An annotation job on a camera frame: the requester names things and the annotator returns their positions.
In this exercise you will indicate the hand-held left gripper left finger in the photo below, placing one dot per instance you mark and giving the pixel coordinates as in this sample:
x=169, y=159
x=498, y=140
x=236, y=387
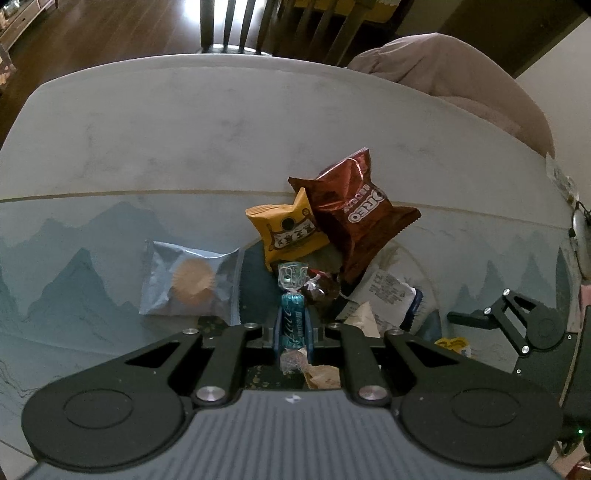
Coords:
x=278, y=332

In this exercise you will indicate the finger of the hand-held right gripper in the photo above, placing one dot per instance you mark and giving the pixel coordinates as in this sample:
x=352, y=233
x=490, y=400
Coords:
x=531, y=323

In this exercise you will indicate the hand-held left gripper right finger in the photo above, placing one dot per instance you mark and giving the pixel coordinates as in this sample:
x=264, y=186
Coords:
x=308, y=344

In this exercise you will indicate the blue candy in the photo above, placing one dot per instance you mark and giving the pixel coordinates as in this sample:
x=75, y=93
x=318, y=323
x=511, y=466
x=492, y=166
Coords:
x=292, y=323

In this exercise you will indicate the brown cookie packet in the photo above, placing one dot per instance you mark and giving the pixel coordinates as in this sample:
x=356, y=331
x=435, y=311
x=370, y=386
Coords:
x=355, y=217

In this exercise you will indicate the tan wrapped snack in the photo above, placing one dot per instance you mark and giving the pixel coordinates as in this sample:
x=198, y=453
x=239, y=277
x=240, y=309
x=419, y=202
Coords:
x=323, y=376

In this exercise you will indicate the dark wrapped chocolate candy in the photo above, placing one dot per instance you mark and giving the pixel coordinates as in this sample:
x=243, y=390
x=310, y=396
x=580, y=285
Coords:
x=321, y=288

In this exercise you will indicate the small yellow snack packet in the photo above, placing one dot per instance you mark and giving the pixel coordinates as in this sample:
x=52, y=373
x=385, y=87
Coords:
x=452, y=345

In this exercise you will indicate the white snack packet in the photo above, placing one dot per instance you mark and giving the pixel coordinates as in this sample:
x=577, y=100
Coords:
x=388, y=288

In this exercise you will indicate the pale blue cupcake packet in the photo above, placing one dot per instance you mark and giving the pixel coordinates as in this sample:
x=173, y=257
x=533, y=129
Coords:
x=189, y=281

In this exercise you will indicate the grey desk lamp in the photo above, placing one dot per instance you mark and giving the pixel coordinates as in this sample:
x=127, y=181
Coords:
x=579, y=226

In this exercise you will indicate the clear plastic bag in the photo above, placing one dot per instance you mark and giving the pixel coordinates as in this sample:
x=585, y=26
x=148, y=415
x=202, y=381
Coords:
x=561, y=177

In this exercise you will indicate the mountain print table mat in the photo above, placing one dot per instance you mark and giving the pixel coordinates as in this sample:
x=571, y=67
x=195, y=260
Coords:
x=92, y=258

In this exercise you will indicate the pink covered chair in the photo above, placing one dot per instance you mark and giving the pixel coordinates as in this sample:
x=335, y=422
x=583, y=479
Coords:
x=452, y=74

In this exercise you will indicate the wooden dining chair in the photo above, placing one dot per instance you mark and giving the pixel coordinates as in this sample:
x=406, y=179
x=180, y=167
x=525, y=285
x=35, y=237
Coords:
x=226, y=23

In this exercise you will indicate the brown cardboard box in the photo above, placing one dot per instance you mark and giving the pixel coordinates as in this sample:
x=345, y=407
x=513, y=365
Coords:
x=7, y=69

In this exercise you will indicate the wooden television cabinet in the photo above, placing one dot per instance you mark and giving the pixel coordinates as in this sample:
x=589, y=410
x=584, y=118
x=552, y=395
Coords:
x=18, y=18

